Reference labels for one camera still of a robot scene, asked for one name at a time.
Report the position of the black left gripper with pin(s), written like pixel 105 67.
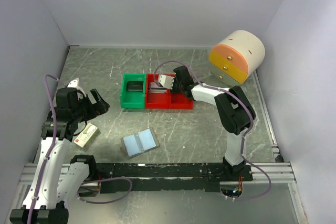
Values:
pixel 95 109

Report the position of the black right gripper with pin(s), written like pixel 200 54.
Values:
pixel 173 89

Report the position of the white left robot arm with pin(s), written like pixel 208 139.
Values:
pixel 48 197

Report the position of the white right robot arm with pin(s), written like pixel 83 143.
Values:
pixel 235 112

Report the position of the silver card in red bin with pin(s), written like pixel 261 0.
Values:
pixel 154 88

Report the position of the black card in green bin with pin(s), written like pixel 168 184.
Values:
pixel 135 86

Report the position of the red plastic bin right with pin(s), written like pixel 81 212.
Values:
pixel 178 101

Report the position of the red plastic bin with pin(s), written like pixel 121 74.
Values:
pixel 178 101
pixel 154 100

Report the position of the green plastic bin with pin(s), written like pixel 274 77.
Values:
pixel 132 100

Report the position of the red plastic bin middle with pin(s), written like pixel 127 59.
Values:
pixel 154 100

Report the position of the round beige drawer cabinet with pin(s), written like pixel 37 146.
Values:
pixel 236 57

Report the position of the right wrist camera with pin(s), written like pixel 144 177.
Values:
pixel 166 81

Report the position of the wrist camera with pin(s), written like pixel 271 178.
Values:
pixel 166 81
pixel 76 84

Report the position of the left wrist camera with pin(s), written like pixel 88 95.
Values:
pixel 76 84

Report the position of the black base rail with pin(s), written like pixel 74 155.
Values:
pixel 159 184

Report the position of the aluminium frame rail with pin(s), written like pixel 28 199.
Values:
pixel 276 172

